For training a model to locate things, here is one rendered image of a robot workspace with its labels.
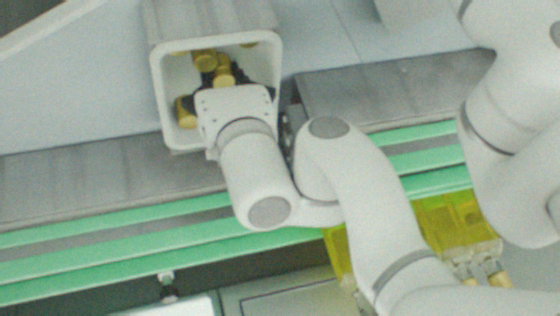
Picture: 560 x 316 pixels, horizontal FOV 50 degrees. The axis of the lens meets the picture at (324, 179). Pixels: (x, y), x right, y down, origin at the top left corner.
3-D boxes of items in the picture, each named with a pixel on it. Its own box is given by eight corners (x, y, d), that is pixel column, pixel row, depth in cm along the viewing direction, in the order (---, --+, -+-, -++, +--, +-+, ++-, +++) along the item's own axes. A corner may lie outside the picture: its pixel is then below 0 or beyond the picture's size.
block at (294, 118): (277, 140, 102) (288, 174, 98) (280, 105, 94) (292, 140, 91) (298, 137, 103) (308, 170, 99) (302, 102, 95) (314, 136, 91)
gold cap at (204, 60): (186, 34, 82) (191, 57, 80) (211, 31, 83) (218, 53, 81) (188, 52, 85) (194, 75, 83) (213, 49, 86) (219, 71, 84)
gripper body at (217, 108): (208, 174, 76) (194, 123, 84) (284, 163, 79) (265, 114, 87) (204, 128, 71) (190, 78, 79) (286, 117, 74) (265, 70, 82)
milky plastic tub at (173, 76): (158, 110, 96) (167, 153, 92) (138, 1, 77) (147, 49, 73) (263, 95, 100) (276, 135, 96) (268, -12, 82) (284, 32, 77)
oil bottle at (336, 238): (308, 194, 107) (343, 303, 97) (311, 177, 103) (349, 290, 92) (338, 189, 109) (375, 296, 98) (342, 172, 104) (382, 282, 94)
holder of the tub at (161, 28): (163, 128, 101) (170, 165, 97) (139, 0, 78) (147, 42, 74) (261, 113, 105) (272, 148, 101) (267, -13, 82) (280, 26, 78)
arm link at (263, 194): (368, 175, 67) (359, 232, 74) (338, 120, 74) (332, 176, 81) (236, 196, 63) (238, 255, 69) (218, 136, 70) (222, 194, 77)
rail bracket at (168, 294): (150, 245, 107) (161, 314, 100) (145, 227, 101) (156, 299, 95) (173, 241, 108) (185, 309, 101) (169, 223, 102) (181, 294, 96)
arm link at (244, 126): (210, 184, 75) (206, 170, 77) (278, 174, 77) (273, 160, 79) (206, 138, 70) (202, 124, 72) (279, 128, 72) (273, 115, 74)
